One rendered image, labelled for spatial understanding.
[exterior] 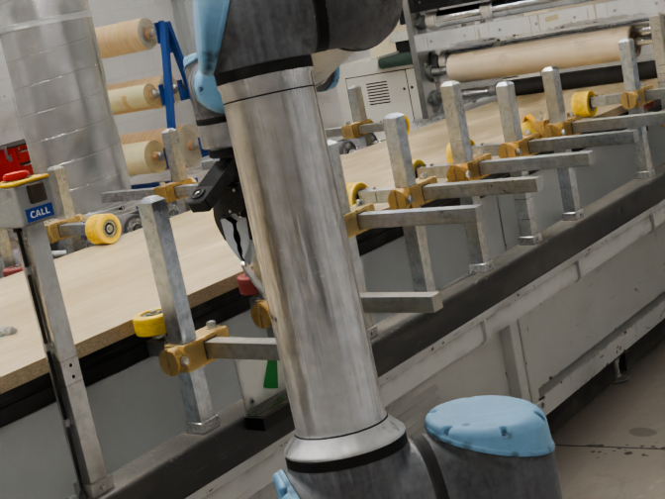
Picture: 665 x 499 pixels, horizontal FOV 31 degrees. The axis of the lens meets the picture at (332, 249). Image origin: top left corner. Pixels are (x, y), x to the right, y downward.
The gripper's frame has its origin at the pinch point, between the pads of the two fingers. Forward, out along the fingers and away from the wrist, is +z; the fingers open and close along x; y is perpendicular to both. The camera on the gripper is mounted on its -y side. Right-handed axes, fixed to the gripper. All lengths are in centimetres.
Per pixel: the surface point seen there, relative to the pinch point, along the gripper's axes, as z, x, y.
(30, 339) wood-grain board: 8.2, 37.5, -21.0
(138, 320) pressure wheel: 7.7, 18.5, -11.1
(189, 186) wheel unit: 3, 108, 96
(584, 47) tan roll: -7, 61, 268
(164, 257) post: -4.1, 6.1, -12.7
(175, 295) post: 2.8, 6.1, -12.2
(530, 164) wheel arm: 4, -8, 91
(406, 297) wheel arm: 12.4, -21.5, 16.3
